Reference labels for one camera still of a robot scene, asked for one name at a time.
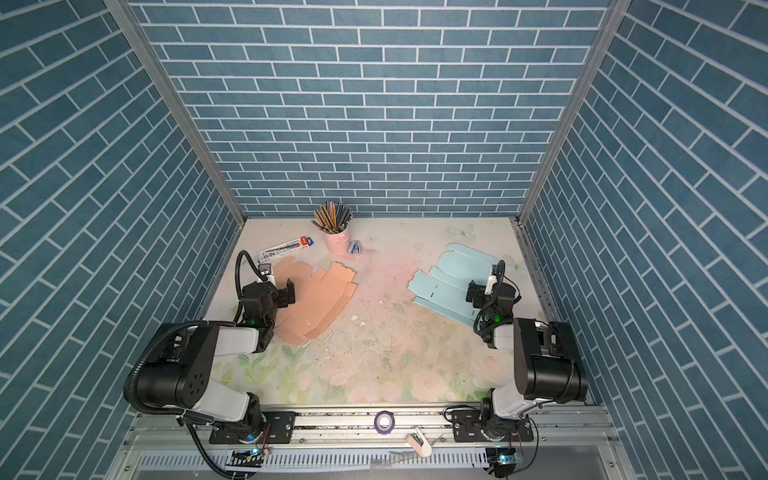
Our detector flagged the orange paper box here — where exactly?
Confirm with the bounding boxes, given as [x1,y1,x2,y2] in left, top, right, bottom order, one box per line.
[274,257,357,346]

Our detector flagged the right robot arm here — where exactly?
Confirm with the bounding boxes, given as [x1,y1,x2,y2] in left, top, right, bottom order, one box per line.
[466,281,588,436]

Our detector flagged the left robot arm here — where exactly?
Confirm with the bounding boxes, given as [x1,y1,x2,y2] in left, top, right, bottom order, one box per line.
[123,280,296,443]

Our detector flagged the light blue flat paper box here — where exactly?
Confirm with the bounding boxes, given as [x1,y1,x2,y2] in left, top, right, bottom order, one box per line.
[408,243,499,327]

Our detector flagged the white pen box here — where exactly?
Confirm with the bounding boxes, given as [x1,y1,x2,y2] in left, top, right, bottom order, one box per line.
[257,236,314,263]

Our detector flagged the pink pencil cup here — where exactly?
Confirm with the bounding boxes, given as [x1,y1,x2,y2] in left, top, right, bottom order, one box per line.
[325,231,351,255]

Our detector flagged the small blue stapler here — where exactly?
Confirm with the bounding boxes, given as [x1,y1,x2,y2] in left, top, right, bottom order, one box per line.
[348,240,362,255]

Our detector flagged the bundle of coloured pencils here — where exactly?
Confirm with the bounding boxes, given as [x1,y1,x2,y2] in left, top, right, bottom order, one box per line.
[312,201,354,234]

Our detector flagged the white pink clip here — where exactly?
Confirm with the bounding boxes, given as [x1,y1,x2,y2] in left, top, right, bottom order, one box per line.
[406,430,433,458]

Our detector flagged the purple tape roll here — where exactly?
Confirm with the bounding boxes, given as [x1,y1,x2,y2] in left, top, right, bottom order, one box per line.
[373,410,395,435]

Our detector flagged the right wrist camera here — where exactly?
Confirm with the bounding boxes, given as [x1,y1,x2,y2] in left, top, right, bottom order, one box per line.
[484,260,506,296]

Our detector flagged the left black corrugated cable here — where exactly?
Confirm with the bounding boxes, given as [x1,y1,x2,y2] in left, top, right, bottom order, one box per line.
[122,249,265,480]

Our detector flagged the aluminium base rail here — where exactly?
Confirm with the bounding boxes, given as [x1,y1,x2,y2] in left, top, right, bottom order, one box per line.
[107,401,637,480]

